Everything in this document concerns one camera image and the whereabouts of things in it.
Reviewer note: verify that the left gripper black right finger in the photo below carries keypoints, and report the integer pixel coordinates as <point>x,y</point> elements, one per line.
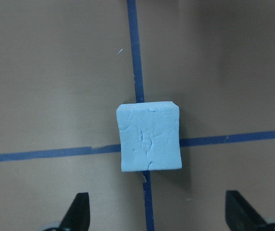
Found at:
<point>240,215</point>

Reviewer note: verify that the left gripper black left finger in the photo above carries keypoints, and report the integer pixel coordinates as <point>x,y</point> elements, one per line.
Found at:
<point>77,217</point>

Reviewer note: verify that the light blue block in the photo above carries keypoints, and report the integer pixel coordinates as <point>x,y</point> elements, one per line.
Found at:
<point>149,136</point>

